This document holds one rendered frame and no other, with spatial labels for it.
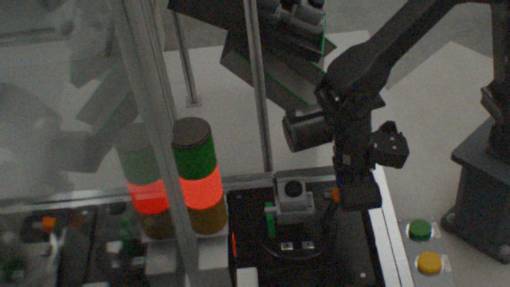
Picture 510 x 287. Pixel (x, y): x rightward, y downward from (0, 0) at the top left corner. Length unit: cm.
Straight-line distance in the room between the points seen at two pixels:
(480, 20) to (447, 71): 176
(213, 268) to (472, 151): 57
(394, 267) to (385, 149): 24
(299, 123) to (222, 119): 64
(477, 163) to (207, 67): 82
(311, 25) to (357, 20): 221
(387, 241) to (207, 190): 51
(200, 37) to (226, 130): 187
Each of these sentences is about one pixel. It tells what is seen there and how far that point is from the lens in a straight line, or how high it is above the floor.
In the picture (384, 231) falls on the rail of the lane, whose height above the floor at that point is 95.
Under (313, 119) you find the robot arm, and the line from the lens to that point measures 96.
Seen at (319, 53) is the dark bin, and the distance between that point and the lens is 116.
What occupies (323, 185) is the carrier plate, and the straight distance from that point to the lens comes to 126.
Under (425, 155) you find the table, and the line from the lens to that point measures 148.
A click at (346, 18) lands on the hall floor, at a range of 342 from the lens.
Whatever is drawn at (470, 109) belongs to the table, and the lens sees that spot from 160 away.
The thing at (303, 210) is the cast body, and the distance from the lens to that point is 110.
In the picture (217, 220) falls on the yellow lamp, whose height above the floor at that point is 128.
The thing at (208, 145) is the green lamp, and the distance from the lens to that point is 73.
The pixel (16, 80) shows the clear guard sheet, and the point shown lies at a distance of 34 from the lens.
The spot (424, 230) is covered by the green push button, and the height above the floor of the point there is 97.
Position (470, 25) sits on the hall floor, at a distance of 340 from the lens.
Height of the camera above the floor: 191
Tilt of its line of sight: 44 degrees down
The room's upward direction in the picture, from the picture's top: 7 degrees counter-clockwise
